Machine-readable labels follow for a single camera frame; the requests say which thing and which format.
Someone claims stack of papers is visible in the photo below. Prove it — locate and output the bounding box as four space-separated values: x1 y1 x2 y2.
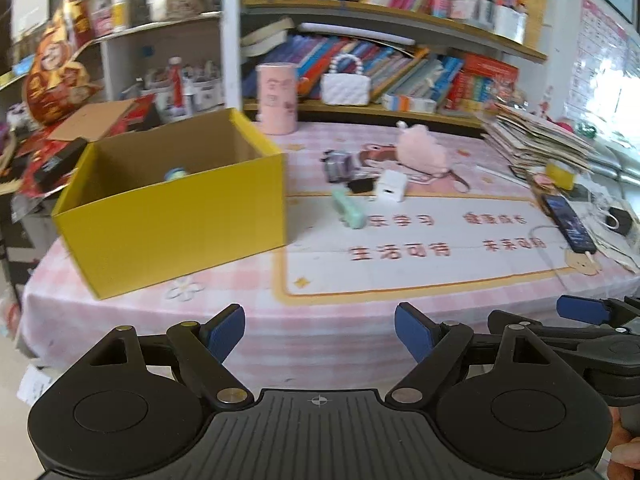
476 104 596 172

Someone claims pink cylindrical cup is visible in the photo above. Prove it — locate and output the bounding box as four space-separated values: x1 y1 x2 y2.
256 62 298 136

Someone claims white charger block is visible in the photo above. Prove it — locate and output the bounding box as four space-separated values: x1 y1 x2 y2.
374 170 408 203

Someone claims pink plush toy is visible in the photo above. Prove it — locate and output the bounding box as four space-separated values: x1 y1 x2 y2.
395 122 471 194

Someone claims red gold gift bag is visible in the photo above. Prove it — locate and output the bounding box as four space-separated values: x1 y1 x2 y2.
23 0 101 126

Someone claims white quilted pearl handbag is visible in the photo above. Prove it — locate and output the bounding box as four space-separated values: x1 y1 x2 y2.
320 53 371 106

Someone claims mint green comb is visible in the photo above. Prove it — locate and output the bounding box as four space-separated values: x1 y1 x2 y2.
332 188 367 230

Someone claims pink checkered desk mat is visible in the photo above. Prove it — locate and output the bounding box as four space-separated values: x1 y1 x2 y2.
21 124 639 388

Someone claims small grey toy camera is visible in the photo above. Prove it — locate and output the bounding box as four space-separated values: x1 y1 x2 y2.
320 150 356 183

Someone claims brown cardboard sheet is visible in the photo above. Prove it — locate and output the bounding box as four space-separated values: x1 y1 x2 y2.
48 99 136 142

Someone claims yellow cardboard box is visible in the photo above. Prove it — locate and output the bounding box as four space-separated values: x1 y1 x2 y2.
53 108 288 299

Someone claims black smartphone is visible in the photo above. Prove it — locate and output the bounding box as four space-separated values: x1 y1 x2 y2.
541 194 597 255

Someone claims green frog toy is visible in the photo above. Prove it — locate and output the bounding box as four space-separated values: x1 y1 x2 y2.
164 168 189 182

